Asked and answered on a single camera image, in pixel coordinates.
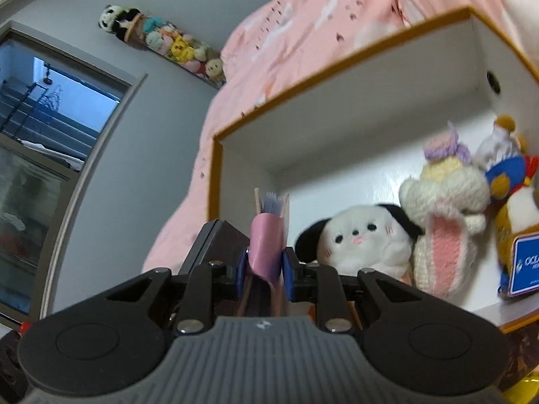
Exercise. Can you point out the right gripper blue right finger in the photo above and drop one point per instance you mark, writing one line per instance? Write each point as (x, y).
(290, 273)

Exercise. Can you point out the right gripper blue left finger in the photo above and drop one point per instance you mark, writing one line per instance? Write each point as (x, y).
(242, 267)

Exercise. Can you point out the dark grey box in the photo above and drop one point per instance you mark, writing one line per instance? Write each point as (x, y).
(217, 240)

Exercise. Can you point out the white black-eared plush dog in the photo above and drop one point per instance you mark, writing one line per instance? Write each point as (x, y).
(380, 236)

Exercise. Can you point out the crochet white bunny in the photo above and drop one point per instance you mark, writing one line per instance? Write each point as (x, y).
(447, 201)

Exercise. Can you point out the blue orange tag duck plush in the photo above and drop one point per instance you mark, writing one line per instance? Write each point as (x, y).
(510, 171)

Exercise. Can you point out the yellow tape measure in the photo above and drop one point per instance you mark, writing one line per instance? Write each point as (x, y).
(525, 391)

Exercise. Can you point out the orange cardboard box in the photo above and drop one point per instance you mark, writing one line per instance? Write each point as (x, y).
(353, 132)

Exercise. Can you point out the plush toy storage tube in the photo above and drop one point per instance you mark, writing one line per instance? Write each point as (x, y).
(179, 47)

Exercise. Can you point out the pink duvet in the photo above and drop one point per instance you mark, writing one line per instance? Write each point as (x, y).
(286, 41)

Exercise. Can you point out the window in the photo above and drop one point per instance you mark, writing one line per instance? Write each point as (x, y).
(59, 106)

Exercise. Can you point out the panda plush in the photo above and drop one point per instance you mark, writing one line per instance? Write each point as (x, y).
(118, 21)

